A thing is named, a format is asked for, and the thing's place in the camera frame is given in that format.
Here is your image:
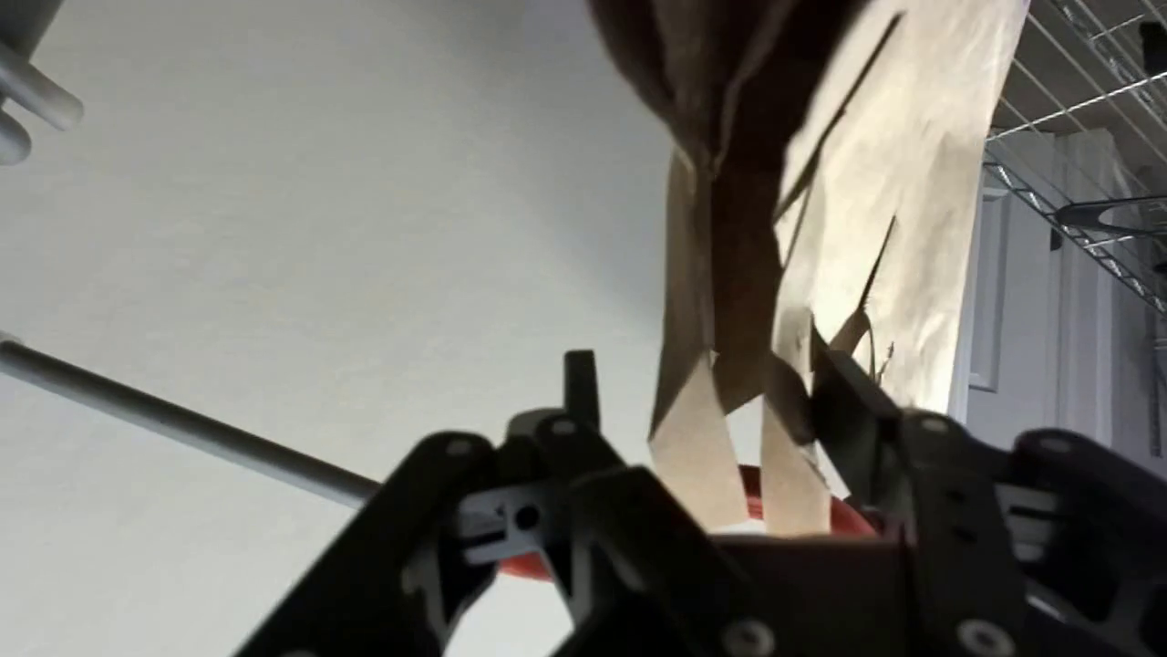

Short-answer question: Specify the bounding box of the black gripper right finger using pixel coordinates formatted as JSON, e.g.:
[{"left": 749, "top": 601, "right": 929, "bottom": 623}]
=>
[{"left": 806, "top": 320, "right": 1167, "bottom": 657}]

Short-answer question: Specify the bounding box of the black wire hanger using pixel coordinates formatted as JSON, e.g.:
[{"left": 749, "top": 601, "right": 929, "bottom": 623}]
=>
[{"left": 1048, "top": 187, "right": 1167, "bottom": 254}]

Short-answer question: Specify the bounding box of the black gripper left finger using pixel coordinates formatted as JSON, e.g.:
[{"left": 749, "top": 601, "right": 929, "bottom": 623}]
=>
[{"left": 234, "top": 345, "right": 784, "bottom": 657}]

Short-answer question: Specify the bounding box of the long orange-tipped wire hook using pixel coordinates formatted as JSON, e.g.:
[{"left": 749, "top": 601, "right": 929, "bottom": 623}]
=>
[{"left": 0, "top": 333, "right": 883, "bottom": 583}]

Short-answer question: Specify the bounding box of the brown bag with house print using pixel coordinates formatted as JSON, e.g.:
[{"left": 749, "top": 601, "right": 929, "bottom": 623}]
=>
[{"left": 589, "top": 0, "right": 1040, "bottom": 539}]

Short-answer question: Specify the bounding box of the metal wire rack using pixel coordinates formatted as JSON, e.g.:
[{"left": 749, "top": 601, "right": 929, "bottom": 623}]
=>
[{"left": 981, "top": 0, "right": 1167, "bottom": 320}]

